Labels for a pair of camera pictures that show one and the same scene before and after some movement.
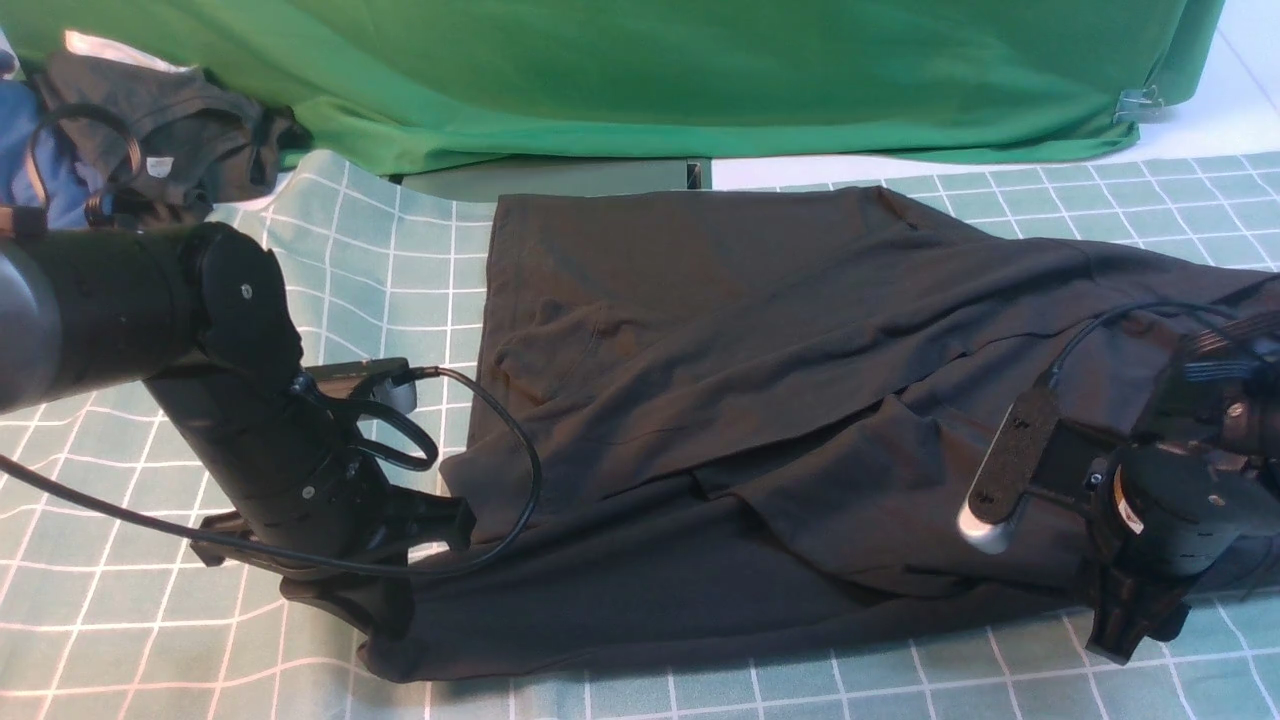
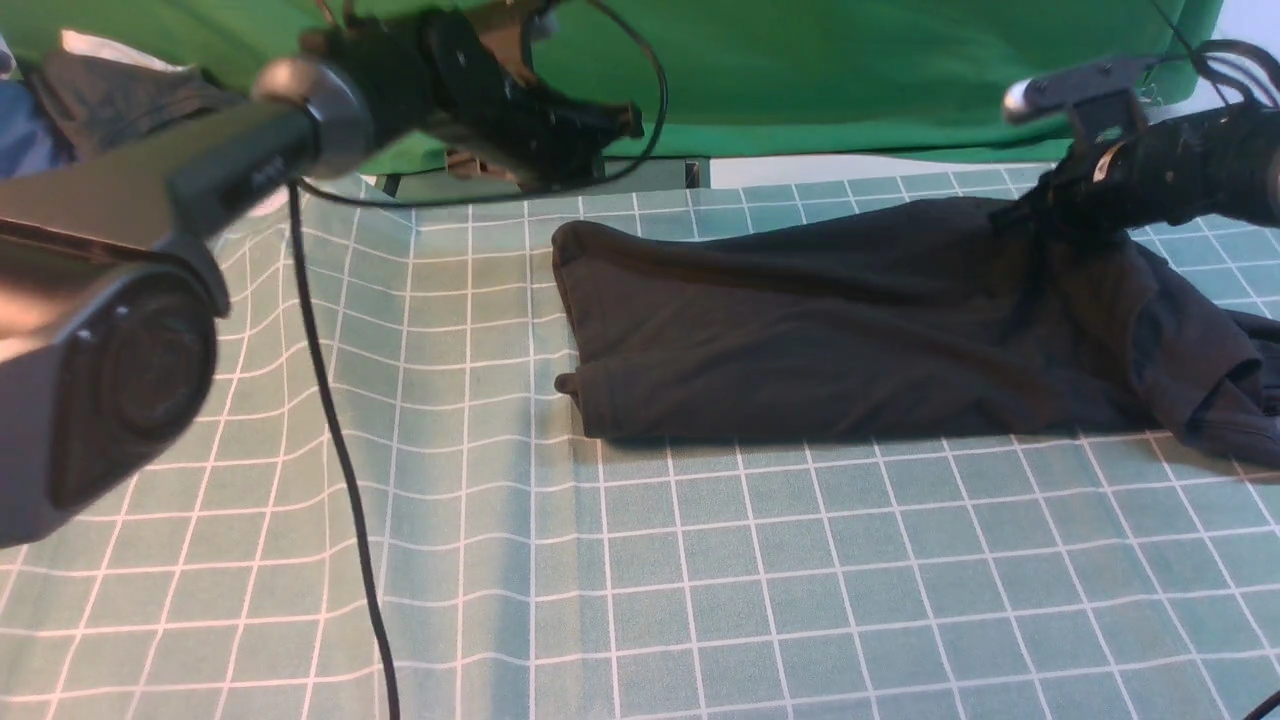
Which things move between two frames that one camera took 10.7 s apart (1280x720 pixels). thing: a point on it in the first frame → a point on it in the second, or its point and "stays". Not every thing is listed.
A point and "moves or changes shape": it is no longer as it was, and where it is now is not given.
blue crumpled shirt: x=38 y=167 stays
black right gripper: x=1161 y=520 → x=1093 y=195
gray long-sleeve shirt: x=727 y=424 moves or changes shape
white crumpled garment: x=87 y=45 stays
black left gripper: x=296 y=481 → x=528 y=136
